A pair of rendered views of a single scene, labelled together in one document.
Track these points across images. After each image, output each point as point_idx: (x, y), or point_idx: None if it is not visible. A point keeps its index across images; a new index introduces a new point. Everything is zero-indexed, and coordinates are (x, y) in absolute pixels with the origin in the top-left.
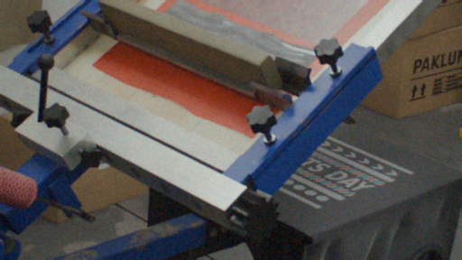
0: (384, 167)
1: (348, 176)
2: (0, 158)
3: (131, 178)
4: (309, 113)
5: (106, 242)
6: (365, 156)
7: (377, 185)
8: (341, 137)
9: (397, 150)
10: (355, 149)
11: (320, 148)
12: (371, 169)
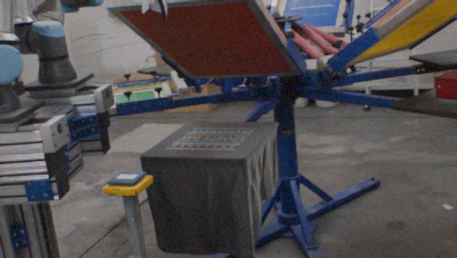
0: (179, 146)
1: (192, 139)
2: None
3: None
4: None
5: (252, 113)
6: (192, 147)
7: (177, 140)
8: (210, 151)
9: (179, 154)
10: (199, 149)
11: (215, 144)
12: (184, 144)
